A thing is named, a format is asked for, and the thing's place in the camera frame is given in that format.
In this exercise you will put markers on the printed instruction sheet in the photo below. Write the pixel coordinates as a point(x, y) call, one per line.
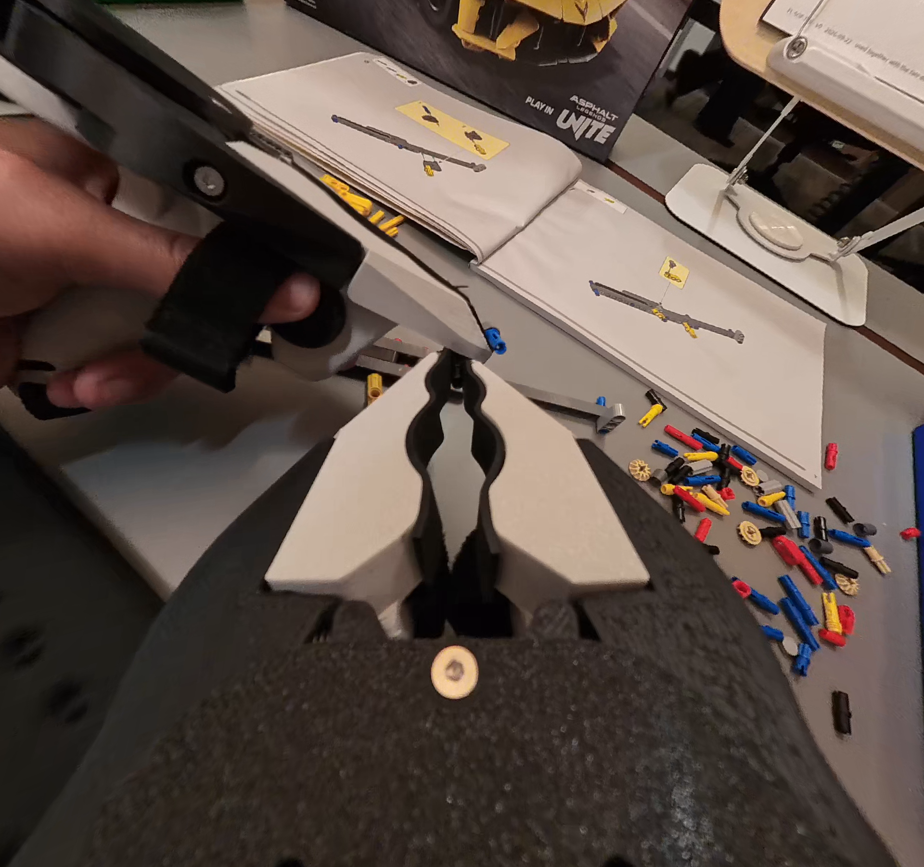
point(852, 1)

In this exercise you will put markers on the blue lego pin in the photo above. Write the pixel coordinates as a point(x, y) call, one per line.
point(494, 340)

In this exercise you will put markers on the open instruction booklet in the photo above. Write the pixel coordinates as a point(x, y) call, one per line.
point(686, 376)

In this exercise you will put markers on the white document stand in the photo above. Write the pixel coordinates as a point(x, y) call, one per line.
point(765, 246)

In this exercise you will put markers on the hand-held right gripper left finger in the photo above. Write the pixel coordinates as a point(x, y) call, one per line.
point(354, 513)

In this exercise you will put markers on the person's left hand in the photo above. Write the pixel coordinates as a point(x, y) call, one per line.
point(58, 232)

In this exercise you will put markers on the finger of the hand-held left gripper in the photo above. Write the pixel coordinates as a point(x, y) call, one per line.
point(404, 289)

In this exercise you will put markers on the long grey lego beam assembly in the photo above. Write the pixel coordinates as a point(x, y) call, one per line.
point(563, 405)

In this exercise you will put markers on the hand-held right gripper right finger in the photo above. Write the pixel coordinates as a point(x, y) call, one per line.
point(563, 513)

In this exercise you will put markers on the cluster of yellow lego pieces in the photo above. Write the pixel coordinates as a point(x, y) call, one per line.
point(361, 207)

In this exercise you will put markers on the pile of small colourful lego pieces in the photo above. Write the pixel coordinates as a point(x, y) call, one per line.
point(758, 520)

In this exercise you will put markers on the blue plastic bin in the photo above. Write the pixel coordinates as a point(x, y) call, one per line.
point(919, 492)

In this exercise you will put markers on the yellow lego connector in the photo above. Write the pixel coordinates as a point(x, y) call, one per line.
point(373, 387)

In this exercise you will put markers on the lego set box with yellow car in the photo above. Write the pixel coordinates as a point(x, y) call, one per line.
point(469, 15)

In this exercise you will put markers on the black lego pin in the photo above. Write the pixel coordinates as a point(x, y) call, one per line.
point(456, 373)
point(841, 712)

